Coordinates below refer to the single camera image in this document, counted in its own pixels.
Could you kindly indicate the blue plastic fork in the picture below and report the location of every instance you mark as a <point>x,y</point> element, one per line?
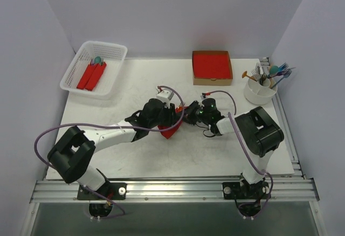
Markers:
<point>284,71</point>

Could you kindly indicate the silver metal fork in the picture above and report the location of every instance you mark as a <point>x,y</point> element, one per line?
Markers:
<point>258,75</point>

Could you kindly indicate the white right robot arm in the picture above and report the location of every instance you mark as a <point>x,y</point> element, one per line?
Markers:
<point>257,133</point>

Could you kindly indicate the aluminium rail frame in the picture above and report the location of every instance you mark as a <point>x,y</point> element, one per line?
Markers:
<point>188,168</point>

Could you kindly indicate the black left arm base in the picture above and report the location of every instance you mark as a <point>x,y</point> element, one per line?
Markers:
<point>109,192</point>

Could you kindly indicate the red napkin stack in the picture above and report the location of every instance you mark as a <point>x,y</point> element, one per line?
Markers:
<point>211,66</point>

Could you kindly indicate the red paper napkin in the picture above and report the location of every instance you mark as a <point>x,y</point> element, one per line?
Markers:
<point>169,133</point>

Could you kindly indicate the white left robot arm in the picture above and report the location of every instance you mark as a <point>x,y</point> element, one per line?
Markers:
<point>72,154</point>

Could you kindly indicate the brown cardboard box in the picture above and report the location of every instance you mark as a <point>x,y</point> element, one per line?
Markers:
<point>212,82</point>

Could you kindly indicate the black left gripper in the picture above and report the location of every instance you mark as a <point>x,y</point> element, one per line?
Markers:
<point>172,115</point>

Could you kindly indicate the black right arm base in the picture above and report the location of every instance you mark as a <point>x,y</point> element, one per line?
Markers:
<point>249,199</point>

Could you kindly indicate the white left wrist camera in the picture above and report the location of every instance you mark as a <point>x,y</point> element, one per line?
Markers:
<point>165,96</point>

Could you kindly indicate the teal spoon in basket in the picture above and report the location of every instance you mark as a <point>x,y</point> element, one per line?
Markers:
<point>98,61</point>

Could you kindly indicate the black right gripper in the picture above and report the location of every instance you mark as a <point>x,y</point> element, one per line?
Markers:
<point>192,110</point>

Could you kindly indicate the teal spoon in cup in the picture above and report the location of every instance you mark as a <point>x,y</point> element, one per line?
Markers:
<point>273,70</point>

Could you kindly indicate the white utensil holder cup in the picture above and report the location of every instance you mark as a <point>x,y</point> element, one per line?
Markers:
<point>258,94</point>

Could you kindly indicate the white plastic basket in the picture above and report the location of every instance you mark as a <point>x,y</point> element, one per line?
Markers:
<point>112,54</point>

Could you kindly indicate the red rolled napkin left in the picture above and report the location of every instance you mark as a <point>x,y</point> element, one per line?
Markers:
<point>86,76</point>

